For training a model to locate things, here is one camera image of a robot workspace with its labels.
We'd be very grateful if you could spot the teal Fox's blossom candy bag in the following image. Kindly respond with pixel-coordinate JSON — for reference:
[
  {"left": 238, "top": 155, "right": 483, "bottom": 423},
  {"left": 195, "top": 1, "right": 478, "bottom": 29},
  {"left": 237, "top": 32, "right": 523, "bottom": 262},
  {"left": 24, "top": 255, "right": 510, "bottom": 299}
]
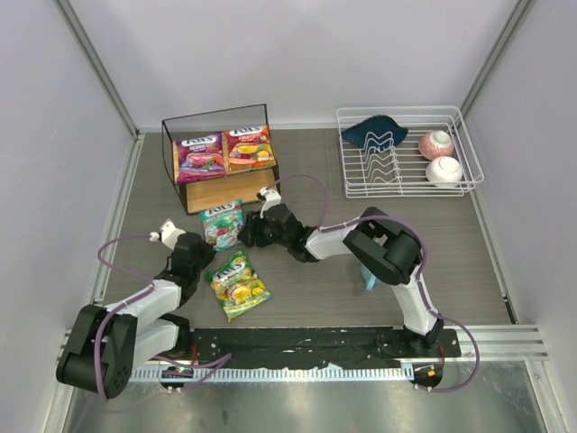
[{"left": 199, "top": 199, "right": 244, "bottom": 252}]

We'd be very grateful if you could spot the green Fox's spring tea bag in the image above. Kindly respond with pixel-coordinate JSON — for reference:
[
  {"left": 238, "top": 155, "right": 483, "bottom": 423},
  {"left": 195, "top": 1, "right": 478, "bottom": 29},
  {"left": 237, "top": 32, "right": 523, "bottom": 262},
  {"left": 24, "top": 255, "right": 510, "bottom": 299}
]
[{"left": 206, "top": 250, "right": 271, "bottom": 322}]

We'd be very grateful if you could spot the orange Fox's fruits candy bag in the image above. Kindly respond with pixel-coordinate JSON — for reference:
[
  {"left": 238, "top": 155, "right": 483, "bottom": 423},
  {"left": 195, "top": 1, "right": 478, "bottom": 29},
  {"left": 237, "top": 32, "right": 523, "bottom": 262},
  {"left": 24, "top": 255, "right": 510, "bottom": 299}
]
[{"left": 223, "top": 125, "right": 276, "bottom": 171}]

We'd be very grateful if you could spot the purple Fox's berries candy bag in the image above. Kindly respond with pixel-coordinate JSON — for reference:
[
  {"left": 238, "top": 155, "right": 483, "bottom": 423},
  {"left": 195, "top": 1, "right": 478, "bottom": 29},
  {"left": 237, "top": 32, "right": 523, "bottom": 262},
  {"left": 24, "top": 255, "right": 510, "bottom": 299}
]
[{"left": 174, "top": 133, "right": 226, "bottom": 185}]

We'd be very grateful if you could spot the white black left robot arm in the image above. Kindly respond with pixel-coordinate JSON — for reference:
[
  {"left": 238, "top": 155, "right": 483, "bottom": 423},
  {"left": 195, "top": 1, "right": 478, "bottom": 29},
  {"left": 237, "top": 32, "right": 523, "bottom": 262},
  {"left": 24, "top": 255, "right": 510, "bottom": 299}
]
[{"left": 56, "top": 232, "right": 216, "bottom": 400}]

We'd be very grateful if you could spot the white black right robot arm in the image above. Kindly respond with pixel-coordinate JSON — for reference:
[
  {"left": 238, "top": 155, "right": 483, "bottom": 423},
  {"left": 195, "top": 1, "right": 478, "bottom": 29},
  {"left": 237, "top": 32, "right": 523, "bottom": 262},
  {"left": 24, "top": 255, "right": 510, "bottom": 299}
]
[{"left": 238, "top": 204, "right": 444, "bottom": 349}]

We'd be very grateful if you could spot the light blue mug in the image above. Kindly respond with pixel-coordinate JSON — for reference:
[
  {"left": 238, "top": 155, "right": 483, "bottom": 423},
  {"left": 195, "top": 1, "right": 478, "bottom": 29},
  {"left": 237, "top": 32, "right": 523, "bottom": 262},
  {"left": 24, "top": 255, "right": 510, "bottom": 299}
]
[{"left": 361, "top": 265, "right": 377, "bottom": 291}]

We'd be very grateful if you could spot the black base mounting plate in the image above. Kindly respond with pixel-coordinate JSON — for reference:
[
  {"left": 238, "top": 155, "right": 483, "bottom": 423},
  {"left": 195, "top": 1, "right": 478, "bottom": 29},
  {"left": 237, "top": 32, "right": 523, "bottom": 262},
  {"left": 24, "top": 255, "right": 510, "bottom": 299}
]
[{"left": 191, "top": 327, "right": 462, "bottom": 370}]

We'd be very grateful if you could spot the dark blue plate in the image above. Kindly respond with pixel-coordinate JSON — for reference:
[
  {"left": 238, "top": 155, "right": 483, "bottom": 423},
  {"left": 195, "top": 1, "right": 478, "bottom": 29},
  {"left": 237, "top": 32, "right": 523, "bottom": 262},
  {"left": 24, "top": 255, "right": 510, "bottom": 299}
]
[{"left": 341, "top": 115, "right": 408, "bottom": 153}]

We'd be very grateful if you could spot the pink patterned bowl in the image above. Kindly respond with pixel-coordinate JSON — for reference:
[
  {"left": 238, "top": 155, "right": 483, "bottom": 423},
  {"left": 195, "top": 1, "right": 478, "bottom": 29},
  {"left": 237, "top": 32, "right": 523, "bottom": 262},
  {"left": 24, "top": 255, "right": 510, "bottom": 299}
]
[{"left": 418, "top": 130, "right": 454, "bottom": 161}]

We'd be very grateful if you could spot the white bowl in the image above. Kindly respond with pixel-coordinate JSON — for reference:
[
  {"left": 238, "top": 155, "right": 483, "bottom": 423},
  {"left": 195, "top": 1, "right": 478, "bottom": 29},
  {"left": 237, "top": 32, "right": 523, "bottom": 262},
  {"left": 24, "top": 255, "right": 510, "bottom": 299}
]
[{"left": 426, "top": 156, "right": 463, "bottom": 189}]

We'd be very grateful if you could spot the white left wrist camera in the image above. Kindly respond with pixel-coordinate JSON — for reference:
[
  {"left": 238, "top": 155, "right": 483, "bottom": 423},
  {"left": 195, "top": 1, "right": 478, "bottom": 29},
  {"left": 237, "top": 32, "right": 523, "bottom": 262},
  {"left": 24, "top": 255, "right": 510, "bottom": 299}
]
[{"left": 148, "top": 219, "right": 186, "bottom": 251}]

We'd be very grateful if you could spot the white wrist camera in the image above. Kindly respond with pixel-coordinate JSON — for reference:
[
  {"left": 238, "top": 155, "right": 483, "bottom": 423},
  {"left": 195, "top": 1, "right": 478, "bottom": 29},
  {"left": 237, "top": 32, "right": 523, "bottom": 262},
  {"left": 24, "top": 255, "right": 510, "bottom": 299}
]
[
  {"left": 257, "top": 187, "right": 281, "bottom": 218},
  {"left": 148, "top": 219, "right": 186, "bottom": 251}
]

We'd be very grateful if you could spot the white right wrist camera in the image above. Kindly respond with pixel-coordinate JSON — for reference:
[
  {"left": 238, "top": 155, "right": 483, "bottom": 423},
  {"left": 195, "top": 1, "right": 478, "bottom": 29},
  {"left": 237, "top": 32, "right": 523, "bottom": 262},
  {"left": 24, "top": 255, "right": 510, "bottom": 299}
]
[{"left": 257, "top": 187, "right": 281, "bottom": 218}]

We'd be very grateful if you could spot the black wire wooden shelf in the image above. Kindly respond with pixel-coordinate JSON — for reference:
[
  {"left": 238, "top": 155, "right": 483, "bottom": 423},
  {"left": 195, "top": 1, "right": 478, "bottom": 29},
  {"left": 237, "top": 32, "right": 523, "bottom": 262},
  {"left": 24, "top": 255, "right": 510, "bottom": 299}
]
[{"left": 161, "top": 104, "right": 279, "bottom": 215}]

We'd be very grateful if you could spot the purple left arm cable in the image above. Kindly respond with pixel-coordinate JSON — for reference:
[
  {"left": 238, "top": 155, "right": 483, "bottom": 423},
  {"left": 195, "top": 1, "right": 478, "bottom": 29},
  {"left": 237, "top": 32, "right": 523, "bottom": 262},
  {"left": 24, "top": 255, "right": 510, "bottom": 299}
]
[{"left": 94, "top": 233, "right": 234, "bottom": 402}]

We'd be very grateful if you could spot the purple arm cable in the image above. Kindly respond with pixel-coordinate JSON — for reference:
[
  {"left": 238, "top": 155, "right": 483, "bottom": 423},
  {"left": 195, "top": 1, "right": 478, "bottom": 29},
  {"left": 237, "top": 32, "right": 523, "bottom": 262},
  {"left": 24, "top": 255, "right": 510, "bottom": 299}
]
[
  {"left": 263, "top": 173, "right": 480, "bottom": 392},
  {"left": 94, "top": 233, "right": 234, "bottom": 402}
]

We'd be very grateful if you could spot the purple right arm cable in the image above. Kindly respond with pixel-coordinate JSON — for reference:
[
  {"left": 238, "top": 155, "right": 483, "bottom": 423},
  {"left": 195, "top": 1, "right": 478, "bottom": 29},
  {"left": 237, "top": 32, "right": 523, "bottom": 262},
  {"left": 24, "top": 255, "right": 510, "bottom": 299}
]
[{"left": 263, "top": 173, "right": 480, "bottom": 392}]

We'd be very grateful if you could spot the white wire dish rack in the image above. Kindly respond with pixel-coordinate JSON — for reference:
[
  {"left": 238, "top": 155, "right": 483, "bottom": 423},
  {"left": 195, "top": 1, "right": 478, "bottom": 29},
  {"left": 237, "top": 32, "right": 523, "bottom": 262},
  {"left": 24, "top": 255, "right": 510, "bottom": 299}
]
[{"left": 336, "top": 106, "right": 484, "bottom": 198}]

